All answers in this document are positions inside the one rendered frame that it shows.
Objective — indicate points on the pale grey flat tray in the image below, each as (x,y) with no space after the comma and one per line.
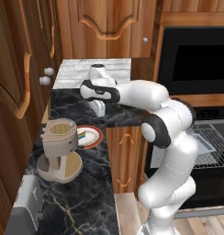
(204,145)

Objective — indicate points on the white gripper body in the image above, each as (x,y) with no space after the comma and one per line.
(98,108)

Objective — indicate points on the white round cupboard knob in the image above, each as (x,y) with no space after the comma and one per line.
(45,80)
(49,71)

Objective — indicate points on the wooden oven housing cabinet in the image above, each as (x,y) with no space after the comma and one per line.
(193,16)

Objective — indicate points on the small grey cupboard knob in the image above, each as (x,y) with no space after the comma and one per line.
(145,39)

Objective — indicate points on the red-rimmed plate with rainbow print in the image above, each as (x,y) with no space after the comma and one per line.
(94,134)

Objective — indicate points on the narrow wooden cupboard door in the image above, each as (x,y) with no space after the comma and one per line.
(45,33)

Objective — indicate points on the grey toaster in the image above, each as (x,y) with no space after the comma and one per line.
(25,208)

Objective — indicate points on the wooden base cabinet door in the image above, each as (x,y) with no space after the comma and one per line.
(125,160)

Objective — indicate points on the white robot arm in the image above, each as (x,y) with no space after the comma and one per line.
(178,147)

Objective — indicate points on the arched wooden cupboard door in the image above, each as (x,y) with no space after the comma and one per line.
(83,27)
(129,29)

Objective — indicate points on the black built-in microwave oven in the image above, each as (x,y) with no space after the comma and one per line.
(195,61)

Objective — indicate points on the black oven door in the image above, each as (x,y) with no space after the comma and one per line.
(215,186)

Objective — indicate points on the large wooden cupboard door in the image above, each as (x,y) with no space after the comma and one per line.
(8,61)

